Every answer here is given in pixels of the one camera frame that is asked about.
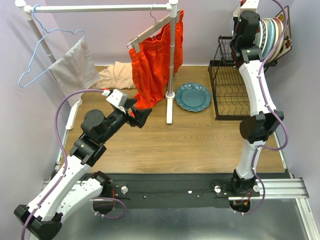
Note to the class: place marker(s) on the wooden clip hanger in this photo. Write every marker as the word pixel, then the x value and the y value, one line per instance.
pixel 171 18

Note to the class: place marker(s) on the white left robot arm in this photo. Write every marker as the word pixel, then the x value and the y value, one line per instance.
pixel 44 216

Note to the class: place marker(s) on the aluminium rail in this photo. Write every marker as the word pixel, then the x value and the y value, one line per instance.
pixel 273 189

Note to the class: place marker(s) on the cream round plate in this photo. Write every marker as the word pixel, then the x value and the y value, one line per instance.
pixel 276 32

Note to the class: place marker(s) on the white clothes rack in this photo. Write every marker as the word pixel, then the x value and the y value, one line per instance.
pixel 29 11

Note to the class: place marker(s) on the flower pattern square plate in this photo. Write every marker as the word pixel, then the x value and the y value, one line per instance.
pixel 287 38

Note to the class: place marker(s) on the white square plate black rim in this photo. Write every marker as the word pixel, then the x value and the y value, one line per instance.
pixel 235 15

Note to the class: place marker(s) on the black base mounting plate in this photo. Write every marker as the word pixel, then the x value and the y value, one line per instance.
pixel 162 181

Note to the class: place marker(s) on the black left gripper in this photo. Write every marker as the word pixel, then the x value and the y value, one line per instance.
pixel 141 115

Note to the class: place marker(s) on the beige cloth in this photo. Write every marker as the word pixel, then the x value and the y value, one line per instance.
pixel 115 76

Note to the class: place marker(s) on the black wire dish rack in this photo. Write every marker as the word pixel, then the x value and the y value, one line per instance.
pixel 230 98

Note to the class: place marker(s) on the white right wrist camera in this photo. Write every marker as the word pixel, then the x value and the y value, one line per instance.
pixel 249 5

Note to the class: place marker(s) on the teal scalloped ceramic plate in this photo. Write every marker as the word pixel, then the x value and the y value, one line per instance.
pixel 193 97

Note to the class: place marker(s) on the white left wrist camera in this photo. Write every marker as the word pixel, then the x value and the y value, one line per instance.
pixel 116 98

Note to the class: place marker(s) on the pink round plate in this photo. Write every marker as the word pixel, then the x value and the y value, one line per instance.
pixel 280 30

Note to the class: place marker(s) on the light blue round plate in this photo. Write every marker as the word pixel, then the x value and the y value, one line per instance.
pixel 269 30

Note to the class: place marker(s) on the orange shorts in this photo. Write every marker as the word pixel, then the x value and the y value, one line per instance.
pixel 150 68

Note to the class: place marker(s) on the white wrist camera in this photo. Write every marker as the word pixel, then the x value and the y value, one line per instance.
pixel 249 5
pixel 116 98

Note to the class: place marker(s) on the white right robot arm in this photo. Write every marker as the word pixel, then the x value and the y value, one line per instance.
pixel 264 117

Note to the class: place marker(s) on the grey towel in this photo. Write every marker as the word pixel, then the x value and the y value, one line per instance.
pixel 75 71

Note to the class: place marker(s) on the blue striped round plate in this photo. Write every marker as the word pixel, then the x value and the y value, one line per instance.
pixel 261 40

